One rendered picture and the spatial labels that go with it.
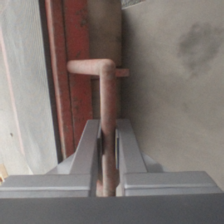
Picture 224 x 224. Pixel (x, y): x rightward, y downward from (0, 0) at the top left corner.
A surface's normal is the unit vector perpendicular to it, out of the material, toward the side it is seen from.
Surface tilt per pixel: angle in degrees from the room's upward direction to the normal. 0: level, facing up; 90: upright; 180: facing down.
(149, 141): 0
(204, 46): 0
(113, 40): 98
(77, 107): 90
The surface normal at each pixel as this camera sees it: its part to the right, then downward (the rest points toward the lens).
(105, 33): 0.46, 0.25
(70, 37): 0.65, 0.22
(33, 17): -0.76, 0.20
